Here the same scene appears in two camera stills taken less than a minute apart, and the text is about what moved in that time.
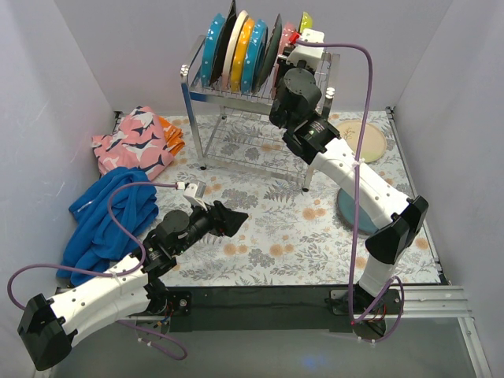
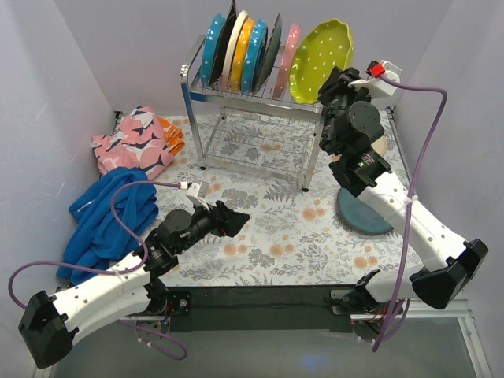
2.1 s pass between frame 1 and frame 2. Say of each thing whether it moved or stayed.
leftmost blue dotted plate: stayed
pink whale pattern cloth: stayed
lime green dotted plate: moved
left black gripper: stayed
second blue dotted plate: stayed
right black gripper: moved
